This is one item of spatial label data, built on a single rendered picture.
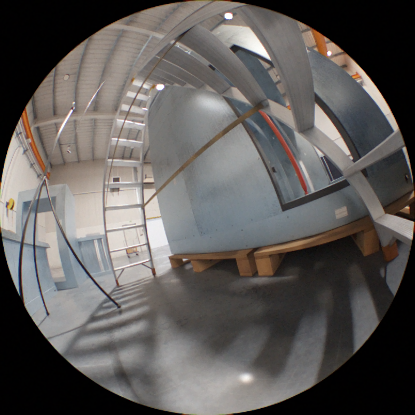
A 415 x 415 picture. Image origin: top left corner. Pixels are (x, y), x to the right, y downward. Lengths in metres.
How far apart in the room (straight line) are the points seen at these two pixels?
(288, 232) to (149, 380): 0.91
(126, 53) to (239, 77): 7.48
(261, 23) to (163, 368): 0.76
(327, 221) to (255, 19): 0.79
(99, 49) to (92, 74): 1.38
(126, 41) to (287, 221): 8.04
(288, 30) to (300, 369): 0.63
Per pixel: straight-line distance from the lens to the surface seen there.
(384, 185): 0.92
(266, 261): 0.80
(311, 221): 0.78
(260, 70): 3.49
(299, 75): 0.33
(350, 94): 1.06
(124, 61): 7.94
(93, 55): 8.10
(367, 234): 0.76
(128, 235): 9.96
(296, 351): 0.45
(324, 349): 0.45
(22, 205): 2.90
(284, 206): 0.77
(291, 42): 0.29
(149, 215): 10.54
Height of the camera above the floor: 0.40
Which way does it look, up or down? 9 degrees up
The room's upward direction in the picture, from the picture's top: 17 degrees counter-clockwise
